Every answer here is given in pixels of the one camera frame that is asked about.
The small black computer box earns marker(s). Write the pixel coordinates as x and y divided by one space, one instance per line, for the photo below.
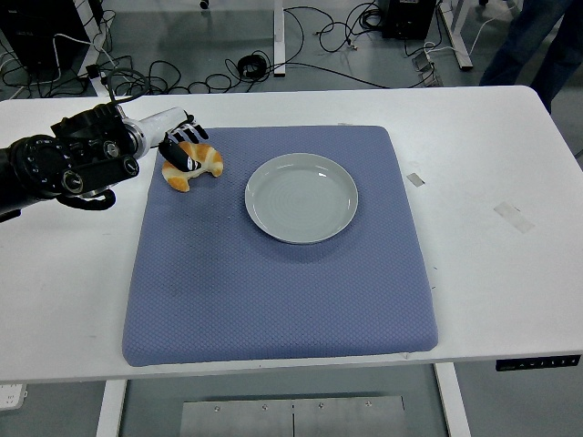
407 18

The black table control panel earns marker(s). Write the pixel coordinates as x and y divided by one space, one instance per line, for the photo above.
537 363

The large grey tape piece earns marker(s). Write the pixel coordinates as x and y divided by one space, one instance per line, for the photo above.
514 217

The small grey tape piece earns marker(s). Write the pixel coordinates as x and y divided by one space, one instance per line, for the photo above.
415 179

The white table leg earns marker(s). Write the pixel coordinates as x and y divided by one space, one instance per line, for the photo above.
110 409
453 405

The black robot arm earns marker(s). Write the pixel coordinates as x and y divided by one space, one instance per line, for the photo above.
41 168

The grey metal plate with screws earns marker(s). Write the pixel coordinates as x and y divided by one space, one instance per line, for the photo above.
291 416

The round grey plate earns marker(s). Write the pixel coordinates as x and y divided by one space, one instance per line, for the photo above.
300 200

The large black computer tower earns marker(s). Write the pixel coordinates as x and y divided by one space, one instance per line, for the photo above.
27 36

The grey foot pedal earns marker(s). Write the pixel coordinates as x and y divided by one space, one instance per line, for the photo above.
426 68

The angled white desk leg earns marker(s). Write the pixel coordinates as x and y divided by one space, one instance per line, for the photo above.
457 36

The straight white desk leg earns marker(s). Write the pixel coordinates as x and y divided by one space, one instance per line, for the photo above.
279 36

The white power strip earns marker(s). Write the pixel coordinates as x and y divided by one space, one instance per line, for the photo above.
11 397

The blue quilted mat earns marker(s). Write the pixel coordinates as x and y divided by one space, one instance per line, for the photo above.
273 296

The golden croissant bread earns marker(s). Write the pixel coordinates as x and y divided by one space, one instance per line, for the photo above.
211 159

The person's legs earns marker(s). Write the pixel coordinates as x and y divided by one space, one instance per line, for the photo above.
524 36

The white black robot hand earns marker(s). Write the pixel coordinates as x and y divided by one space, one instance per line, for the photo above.
159 127

